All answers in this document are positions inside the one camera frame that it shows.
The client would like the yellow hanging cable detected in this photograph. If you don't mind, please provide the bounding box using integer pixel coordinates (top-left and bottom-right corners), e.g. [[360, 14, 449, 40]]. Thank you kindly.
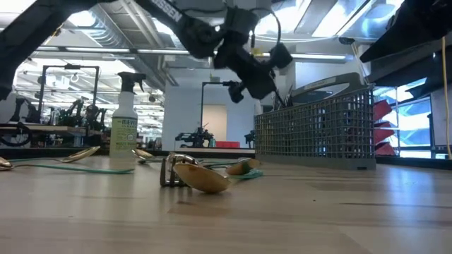
[[441, 35, 452, 160]]

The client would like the red bin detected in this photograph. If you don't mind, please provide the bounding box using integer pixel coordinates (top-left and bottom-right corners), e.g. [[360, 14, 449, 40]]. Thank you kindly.
[[215, 140, 241, 149]]

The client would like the clear spray bottle black trigger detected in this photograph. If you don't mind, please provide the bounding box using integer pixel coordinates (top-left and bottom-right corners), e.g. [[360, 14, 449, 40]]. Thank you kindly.
[[108, 71, 148, 171]]

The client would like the background workbench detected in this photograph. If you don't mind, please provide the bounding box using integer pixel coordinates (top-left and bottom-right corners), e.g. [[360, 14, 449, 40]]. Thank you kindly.
[[0, 98, 107, 147]]

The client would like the black aluminium table frame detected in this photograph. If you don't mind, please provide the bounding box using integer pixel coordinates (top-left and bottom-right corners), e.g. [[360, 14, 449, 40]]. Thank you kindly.
[[0, 147, 452, 171]]

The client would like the grey mesh cutlery caddy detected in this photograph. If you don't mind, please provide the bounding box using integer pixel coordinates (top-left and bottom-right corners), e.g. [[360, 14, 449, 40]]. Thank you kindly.
[[253, 72, 377, 171]]

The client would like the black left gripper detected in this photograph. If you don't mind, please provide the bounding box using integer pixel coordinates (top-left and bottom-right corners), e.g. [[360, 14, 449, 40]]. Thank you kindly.
[[213, 6, 295, 104]]

